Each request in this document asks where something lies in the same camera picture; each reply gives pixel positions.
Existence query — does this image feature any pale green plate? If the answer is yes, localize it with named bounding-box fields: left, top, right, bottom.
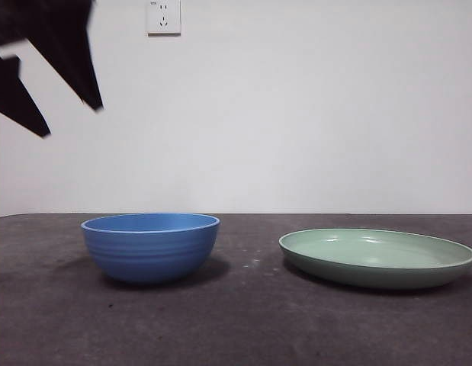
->
left=278, top=227, right=472, bottom=289

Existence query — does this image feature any blue ribbed bowl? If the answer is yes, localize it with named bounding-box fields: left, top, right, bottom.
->
left=81, top=212, right=222, bottom=285

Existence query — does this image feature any white wall socket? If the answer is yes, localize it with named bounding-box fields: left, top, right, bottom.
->
left=146, top=0, right=182, bottom=38

